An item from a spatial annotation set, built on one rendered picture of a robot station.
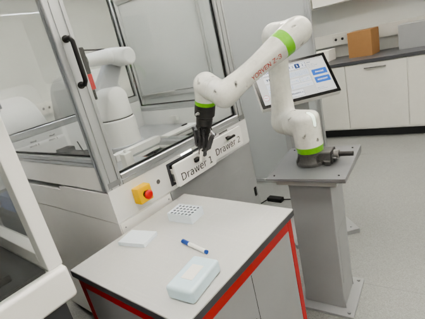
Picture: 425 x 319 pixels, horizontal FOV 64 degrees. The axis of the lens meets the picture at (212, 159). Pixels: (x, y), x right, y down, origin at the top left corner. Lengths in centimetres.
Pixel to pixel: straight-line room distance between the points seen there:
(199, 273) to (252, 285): 24
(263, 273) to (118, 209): 64
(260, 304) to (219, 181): 84
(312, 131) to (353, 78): 273
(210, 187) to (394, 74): 285
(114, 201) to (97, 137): 27
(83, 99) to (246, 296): 90
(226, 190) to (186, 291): 107
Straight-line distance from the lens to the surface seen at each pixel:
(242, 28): 320
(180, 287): 100
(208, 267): 103
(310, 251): 183
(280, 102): 168
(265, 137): 332
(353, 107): 434
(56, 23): 138
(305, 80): 232
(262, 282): 124
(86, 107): 137
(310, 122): 156
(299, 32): 151
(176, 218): 141
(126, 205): 148
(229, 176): 198
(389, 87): 424
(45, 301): 111
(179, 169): 159
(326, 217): 169
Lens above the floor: 140
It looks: 18 degrees down
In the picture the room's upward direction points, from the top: 13 degrees counter-clockwise
